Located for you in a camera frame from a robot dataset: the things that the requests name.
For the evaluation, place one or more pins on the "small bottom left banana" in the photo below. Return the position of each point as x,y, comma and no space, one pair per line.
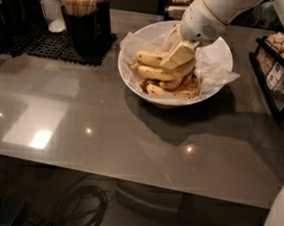
153,89

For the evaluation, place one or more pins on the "white lidded cup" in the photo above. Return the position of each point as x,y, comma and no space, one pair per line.
53,15

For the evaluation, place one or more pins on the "dark bottle with gold cap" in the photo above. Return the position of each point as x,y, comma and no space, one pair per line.
103,20

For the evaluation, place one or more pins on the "small middle lower banana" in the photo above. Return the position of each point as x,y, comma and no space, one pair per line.
170,85

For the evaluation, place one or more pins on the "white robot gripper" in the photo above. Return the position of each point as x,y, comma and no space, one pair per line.
197,23

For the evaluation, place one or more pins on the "black rubber grid mat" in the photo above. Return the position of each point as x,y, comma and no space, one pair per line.
40,42

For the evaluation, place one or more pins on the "white paper bowl liner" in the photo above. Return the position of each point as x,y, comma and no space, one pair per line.
213,69

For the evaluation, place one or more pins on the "white ceramic bowl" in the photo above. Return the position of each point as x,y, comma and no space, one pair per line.
214,64

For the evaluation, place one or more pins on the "black condiment packet rack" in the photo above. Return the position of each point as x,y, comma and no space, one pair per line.
268,64

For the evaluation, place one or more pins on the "small banana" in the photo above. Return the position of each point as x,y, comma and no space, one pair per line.
170,85
153,89

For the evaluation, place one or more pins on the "brown napkin dispenser stack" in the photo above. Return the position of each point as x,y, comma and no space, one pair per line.
174,9

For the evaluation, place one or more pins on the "spotted bottom right banana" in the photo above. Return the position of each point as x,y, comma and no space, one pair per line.
188,88

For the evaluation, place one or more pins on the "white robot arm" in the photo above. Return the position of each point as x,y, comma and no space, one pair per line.
227,11

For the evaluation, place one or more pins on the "black cup with white cutlery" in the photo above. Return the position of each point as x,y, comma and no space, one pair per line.
12,21

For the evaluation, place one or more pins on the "black cup of stirrers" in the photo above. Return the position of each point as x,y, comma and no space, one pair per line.
81,16

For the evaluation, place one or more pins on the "middle large yellow banana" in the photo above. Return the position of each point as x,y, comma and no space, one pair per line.
162,74

